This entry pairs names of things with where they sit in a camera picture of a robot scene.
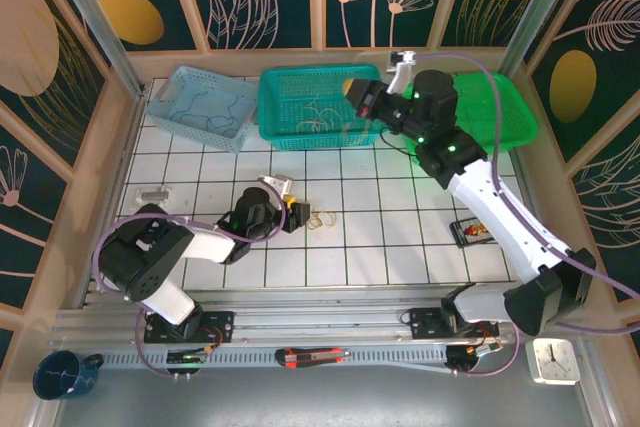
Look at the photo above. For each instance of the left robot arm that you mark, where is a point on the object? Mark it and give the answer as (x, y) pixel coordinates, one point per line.
(150, 247)

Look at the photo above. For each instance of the teal plastic basket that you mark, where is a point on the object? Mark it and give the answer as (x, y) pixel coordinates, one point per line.
(285, 97)

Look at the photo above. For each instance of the green plastic basket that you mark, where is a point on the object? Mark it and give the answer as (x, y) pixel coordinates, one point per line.
(515, 117)

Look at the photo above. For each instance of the light blue plastic basket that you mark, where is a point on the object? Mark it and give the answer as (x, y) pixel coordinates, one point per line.
(200, 134)

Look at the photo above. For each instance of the black card with red print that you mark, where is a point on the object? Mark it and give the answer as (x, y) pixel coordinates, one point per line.
(465, 237)

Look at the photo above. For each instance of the orange black box cutter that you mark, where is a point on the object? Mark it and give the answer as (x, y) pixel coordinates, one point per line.
(312, 357)

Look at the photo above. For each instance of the black connector board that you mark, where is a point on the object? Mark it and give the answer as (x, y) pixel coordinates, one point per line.
(472, 353)
(185, 357)

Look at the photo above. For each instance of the dark blue mug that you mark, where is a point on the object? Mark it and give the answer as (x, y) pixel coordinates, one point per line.
(57, 377)

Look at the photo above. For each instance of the white square clock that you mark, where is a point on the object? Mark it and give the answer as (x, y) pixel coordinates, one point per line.
(552, 361)

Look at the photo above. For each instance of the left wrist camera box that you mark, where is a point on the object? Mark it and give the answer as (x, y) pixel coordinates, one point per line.
(277, 182)

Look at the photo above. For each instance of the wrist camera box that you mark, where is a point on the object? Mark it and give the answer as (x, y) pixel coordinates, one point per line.
(277, 182)
(404, 64)

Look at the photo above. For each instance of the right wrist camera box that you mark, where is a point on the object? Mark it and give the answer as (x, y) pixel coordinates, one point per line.
(404, 64)

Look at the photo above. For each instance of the small metal bracket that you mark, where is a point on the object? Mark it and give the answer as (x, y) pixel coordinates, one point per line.
(154, 195)

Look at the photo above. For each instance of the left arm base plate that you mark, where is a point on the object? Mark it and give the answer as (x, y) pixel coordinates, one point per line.
(220, 327)

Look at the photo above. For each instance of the aluminium corner post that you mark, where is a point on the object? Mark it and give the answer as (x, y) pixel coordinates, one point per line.
(535, 7)
(100, 22)

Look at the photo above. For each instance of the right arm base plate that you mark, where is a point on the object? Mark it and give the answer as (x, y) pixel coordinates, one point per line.
(425, 322)

